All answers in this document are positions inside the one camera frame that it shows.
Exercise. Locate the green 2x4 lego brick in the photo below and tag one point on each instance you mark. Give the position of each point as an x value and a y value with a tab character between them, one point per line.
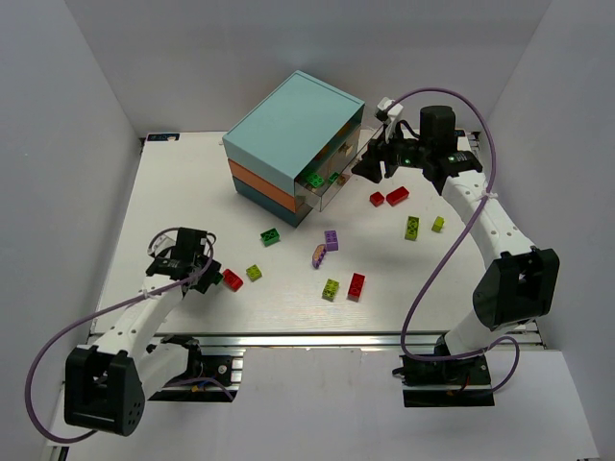
312	179

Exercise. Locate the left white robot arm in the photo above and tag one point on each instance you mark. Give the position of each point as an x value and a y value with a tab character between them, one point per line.
108	383

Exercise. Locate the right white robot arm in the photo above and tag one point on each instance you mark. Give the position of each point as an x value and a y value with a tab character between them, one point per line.
519	280

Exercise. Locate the dark green 2x2 lego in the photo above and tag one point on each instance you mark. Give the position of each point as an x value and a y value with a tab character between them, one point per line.
270	237

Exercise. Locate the red curved lego piece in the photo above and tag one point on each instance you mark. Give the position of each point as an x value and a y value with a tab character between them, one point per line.
232	280

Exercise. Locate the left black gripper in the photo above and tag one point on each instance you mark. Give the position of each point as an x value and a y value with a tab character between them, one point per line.
205	278

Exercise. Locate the red long lego brick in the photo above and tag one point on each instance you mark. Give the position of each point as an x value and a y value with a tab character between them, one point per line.
397	196

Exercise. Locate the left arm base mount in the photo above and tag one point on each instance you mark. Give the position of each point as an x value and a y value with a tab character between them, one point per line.
210	376

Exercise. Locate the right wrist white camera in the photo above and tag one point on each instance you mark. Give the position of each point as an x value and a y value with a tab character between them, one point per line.
388	112

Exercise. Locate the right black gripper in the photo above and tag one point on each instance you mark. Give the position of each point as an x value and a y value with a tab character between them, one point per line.
384	157

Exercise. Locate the red 2x3 lego brick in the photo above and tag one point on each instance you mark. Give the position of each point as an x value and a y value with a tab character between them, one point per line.
356	287

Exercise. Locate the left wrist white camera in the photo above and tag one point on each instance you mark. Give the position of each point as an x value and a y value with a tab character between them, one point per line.
162	242

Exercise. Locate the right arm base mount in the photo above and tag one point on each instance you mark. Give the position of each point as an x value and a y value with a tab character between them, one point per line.
445	384

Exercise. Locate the lime 2x2 lego left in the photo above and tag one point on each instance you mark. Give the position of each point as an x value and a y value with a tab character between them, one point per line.
253	272

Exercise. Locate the small lime lego right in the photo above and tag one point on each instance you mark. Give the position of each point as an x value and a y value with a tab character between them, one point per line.
438	224

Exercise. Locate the purple 2x3 lego brick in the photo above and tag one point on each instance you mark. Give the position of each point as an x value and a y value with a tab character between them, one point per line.
331	240

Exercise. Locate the small red lego brick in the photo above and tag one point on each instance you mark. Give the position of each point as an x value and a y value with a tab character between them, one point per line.
376	199

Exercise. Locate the teal orange drawer cabinet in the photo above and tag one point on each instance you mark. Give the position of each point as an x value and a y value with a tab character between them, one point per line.
270	146

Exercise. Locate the lime 2x3 lego right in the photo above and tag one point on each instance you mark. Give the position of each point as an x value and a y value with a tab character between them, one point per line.
412	227

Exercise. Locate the wrist white camera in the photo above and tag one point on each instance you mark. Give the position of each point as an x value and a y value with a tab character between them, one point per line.
388	112
162	242

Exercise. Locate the purple curved patterned lego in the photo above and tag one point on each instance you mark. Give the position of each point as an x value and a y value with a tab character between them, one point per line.
318	256

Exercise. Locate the left blue label sticker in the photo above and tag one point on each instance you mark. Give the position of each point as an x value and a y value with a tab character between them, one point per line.
162	137

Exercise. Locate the lime patterned lego centre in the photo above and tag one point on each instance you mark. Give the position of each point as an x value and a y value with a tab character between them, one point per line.
330	290

